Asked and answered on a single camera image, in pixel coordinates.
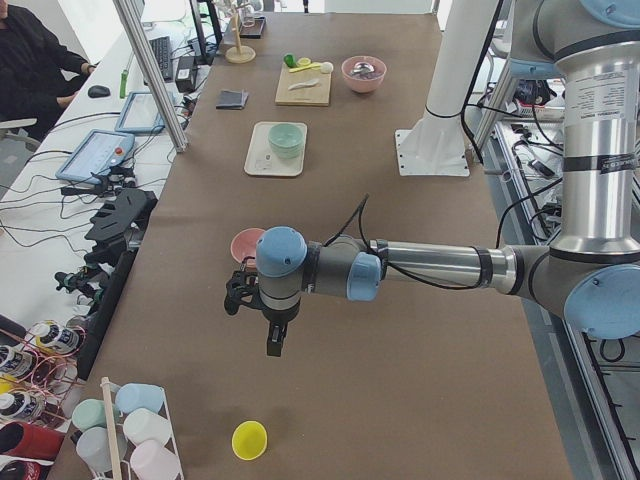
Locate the black keyboard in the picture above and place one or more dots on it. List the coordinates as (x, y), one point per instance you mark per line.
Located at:
(162, 51)

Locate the yellow plastic cup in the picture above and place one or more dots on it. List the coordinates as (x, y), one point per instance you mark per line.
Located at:
(249, 440)

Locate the light blue cup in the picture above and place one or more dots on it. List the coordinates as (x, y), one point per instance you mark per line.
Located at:
(133, 396)

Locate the white cup rack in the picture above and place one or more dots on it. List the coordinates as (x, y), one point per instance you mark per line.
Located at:
(120, 447)

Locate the small pink bowl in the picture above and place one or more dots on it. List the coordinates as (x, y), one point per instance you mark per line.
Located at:
(243, 246)

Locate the blue teach pendant far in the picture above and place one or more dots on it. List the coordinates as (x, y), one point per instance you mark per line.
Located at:
(140, 115)

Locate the mint green cup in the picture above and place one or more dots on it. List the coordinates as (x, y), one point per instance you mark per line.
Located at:
(89, 413)

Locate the blue teach pendant near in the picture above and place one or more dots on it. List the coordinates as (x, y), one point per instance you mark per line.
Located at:
(98, 153)

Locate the pale green tray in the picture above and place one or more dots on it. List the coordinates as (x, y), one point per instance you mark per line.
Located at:
(261, 161)

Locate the aluminium frame post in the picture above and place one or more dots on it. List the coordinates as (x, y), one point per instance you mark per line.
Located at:
(141, 48)

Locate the pink plastic cup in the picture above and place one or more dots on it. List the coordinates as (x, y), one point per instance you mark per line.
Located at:
(152, 460)

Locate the black computer mouse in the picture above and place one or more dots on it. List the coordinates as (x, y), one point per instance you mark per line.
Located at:
(98, 91)

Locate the translucent grey cup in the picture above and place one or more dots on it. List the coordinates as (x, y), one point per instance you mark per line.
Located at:
(93, 448)

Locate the green lime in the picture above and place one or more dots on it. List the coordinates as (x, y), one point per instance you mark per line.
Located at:
(290, 61)

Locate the white ceramic spoon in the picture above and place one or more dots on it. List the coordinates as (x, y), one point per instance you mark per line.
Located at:
(305, 84)

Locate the grey folded cloth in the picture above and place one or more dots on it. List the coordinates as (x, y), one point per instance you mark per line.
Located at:
(232, 99)

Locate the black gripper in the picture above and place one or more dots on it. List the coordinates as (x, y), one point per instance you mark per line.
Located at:
(276, 317)

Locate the green bowl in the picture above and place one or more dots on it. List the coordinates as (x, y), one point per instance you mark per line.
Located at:
(285, 140)

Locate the yellow measuring spoon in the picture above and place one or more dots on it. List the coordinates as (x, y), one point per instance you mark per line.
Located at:
(312, 65)

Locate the white garlic ball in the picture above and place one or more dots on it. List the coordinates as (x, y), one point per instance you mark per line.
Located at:
(326, 67)

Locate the large pink bowl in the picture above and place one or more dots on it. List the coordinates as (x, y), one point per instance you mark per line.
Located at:
(363, 74)

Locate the wooden cutting board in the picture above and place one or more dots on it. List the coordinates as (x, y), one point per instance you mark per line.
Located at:
(316, 96)

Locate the white plastic cup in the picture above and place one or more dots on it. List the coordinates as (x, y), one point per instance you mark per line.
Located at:
(142, 425)

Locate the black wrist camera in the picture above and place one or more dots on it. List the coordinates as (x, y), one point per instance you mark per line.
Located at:
(242, 290)

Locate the wooden mug tree stand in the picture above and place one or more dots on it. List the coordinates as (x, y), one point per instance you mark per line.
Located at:
(239, 54)

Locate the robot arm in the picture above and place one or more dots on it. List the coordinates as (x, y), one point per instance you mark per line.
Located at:
(589, 274)

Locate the blue teach pendant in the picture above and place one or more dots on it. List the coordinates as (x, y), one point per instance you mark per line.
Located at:
(98, 153)
(140, 115)

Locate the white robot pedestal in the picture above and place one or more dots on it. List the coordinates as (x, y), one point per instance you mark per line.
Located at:
(435, 145)

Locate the seated person in black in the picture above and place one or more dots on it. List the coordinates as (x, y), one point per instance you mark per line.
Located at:
(40, 77)

